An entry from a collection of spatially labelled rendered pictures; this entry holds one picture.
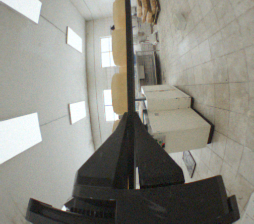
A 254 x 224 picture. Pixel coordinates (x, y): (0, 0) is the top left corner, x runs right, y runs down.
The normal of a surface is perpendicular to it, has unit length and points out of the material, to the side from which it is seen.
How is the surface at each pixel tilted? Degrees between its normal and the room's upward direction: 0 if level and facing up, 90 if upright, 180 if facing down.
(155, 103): 90
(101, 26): 90
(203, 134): 90
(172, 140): 90
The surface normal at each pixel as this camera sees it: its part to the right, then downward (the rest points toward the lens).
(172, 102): -0.05, 0.26
